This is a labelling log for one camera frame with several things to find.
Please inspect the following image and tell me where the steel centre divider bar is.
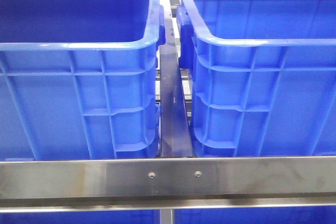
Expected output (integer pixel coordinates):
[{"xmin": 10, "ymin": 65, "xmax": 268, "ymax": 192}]
[{"xmin": 160, "ymin": 16, "xmax": 193, "ymax": 158}]

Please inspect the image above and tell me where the blue plastic crate left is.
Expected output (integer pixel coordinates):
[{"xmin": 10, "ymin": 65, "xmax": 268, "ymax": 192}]
[{"xmin": 1, "ymin": 0, "xmax": 165, "ymax": 161}]

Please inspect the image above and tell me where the blue plastic crate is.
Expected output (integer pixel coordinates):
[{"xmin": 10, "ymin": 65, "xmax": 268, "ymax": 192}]
[
  {"xmin": 177, "ymin": 0, "xmax": 335, "ymax": 157},
  {"xmin": 1, "ymin": 0, "xmax": 165, "ymax": 161}
]

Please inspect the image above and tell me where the blue plastic crate right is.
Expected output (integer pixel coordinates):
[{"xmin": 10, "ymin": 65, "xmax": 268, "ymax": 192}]
[{"xmin": 177, "ymin": 0, "xmax": 335, "ymax": 157}]

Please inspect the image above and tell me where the blue crate lower left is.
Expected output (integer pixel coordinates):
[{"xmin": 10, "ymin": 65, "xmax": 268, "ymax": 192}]
[{"xmin": 1, "ymin": 210, "xmax": 160, "ymax": 223}]

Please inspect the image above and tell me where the blue crate lower right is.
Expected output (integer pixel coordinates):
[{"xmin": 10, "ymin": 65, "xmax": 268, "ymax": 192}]
[{"xmin": 174, "ymin": 206, "xmax": 335, "ymax": 223}]

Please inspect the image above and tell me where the steel vertical post below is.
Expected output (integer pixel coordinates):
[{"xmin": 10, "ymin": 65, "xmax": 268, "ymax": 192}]
[{"xmin": 160, "ymin": 209, "xmax": 174, "ymax": 224}]

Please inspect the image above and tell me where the stainless steel front rail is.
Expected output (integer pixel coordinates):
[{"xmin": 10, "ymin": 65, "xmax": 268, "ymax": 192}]
[{"xmin": 1, "ymin": 156, "xmax": 335, "ymax": 212}]

